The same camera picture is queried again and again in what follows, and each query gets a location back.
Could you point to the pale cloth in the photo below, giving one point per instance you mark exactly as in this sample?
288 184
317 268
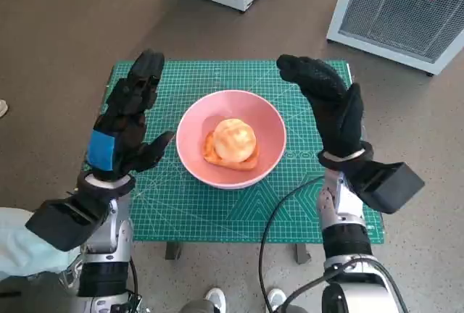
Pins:
25 244

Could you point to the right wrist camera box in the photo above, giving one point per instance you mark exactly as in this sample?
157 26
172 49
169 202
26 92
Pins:
391 190

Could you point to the white mesh cabinet red light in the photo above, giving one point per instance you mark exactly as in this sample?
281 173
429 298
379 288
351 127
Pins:
398 19

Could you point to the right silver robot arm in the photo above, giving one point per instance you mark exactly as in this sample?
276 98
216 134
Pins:
344 244

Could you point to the person's beige shoe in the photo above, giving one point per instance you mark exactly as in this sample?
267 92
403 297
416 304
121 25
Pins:
3 108

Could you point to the green cutting mat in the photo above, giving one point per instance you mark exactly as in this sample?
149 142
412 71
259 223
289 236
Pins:
217 215

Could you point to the black waist device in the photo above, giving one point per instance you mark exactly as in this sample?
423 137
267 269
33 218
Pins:
136 304

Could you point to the round bread bun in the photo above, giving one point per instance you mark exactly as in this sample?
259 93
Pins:
233 139

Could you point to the left robot hand blue tape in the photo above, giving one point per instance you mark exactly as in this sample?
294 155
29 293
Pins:
123 124

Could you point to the grey table leg bracket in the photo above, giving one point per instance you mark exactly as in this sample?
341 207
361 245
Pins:
173 251
302 254

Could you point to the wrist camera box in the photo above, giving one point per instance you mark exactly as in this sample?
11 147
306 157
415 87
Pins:
391 190
61 222

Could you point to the right robot hand black glove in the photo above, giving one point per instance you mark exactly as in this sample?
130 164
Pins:
337 117

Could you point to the white shoe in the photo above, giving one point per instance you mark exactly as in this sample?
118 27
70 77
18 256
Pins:
276 299
216 299

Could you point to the long braided bread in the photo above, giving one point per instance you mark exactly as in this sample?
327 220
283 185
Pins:
250 163

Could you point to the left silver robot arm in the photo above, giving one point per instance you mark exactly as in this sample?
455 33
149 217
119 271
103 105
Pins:
105 255

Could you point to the pink bowl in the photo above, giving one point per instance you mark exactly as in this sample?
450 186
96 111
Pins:
268 135

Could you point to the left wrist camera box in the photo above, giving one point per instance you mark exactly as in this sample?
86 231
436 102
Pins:
61 222

